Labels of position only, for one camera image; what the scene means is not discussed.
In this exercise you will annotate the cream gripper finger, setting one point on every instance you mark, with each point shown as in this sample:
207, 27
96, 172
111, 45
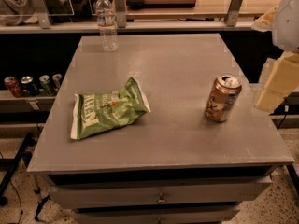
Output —
278, 79
265, 22

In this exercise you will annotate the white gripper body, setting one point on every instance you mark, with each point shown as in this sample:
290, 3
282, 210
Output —
287, 25

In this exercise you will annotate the green jalapeno chip bag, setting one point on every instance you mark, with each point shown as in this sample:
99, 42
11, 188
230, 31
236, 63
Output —
99, 113

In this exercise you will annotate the clear plastic water bottle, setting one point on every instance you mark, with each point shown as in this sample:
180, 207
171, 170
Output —
106, 21

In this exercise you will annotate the orange soda can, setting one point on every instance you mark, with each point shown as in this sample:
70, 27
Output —
222, 98

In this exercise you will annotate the lower grey drawer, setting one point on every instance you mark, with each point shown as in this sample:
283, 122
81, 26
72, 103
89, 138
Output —
160, 215

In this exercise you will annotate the grey drawer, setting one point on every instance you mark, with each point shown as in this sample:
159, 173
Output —
211, 190
160, 215

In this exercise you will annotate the silver soda can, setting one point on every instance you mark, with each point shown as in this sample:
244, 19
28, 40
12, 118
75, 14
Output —
57, 79

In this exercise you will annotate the green soda can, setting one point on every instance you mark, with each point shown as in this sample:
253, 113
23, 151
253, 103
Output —
46, 85

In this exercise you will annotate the dark blue soda can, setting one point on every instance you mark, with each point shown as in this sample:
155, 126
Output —
29, 84

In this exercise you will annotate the grey cloth behind panel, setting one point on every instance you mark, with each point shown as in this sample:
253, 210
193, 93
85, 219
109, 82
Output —
16, 12

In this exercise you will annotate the upper grey drawer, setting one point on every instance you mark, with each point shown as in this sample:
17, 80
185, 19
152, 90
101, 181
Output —
211, 190

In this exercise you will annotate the red soda can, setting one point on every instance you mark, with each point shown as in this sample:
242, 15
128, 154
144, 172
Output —
13, 85

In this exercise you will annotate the black stand leg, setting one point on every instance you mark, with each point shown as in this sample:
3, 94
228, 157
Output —
9, 165

